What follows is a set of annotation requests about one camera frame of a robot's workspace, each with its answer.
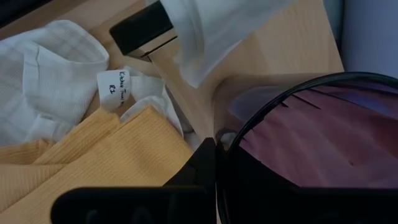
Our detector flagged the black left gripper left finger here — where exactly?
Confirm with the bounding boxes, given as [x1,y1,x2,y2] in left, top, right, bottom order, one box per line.
[163,138,218,188]

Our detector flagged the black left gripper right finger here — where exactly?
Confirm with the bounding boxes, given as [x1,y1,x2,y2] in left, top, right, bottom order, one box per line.
[217,141,299,189]

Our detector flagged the purple translucent tumbler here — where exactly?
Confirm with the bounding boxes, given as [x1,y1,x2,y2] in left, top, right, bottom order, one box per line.
[216,72,398,224]

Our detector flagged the yellow waffle towel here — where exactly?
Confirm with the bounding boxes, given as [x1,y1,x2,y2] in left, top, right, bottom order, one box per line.
[0,105,194,224]

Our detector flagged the white waffle towel with tag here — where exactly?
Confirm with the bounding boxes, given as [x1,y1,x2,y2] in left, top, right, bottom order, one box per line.
[0,20,201,149]

